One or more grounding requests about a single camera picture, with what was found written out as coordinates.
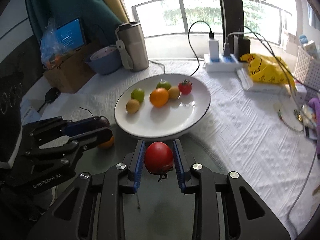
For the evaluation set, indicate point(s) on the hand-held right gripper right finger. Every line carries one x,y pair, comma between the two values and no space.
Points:
178,165

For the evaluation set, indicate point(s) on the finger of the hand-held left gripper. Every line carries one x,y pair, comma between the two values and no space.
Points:
80,127
97,135

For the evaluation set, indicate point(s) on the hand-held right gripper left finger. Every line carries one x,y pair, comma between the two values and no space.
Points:
138,165

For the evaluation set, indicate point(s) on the orange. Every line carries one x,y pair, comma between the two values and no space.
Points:
108,143
159,97

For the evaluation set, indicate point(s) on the dark cherry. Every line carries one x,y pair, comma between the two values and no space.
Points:
103,121

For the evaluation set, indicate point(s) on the red tomato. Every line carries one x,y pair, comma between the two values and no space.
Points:
158,158
185,87

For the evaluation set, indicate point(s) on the white plate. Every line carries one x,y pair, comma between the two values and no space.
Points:
175,120

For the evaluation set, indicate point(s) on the yellow-brown round fruit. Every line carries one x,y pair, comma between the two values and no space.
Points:
132,106
174,92

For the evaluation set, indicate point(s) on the round grey glass board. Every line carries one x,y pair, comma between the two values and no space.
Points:
155,217

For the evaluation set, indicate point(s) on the green round fruit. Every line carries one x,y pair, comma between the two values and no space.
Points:
137,95
163,84

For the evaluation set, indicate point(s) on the black round object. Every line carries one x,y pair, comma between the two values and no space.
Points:
51,95

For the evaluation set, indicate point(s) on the blue and white carton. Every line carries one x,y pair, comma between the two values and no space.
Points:
30,112

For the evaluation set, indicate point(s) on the cardboard box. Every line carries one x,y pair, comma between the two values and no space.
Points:
70,75

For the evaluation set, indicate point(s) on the blue bowl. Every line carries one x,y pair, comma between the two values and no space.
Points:
105,65

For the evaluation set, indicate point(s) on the white bowl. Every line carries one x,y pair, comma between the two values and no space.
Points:
102,52

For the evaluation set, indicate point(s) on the black fabric panel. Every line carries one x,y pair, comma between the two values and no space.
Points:
12,85

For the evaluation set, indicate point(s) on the clear plastic bag of oranges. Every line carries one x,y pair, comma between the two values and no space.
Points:
51,47

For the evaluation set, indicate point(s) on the tablet with blue screen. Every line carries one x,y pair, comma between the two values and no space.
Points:
71,33

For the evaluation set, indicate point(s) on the steel tumbler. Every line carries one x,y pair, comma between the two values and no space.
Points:
133,47

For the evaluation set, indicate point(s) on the white power strip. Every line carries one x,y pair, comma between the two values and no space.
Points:
221,65

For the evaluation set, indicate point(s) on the white flat box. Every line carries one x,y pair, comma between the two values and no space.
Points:
260,86

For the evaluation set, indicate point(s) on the white charger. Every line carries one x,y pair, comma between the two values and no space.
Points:
214,46

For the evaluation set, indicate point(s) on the grey plug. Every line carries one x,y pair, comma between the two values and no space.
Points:
227,49

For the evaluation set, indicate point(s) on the teal curtain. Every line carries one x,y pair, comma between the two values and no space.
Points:
70,0

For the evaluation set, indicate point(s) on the yellow plastic bag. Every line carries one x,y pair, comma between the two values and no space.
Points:
267,71

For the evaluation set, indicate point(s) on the black charger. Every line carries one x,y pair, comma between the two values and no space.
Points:
242,46

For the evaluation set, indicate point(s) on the purple bag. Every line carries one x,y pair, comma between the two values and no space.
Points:
315,110

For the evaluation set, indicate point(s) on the balcony railing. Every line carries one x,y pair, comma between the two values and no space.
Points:
181,12

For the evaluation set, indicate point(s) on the white woven basket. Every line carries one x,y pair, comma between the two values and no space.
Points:
307,67

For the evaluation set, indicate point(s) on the dark window frame post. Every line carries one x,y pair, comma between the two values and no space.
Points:
228,5

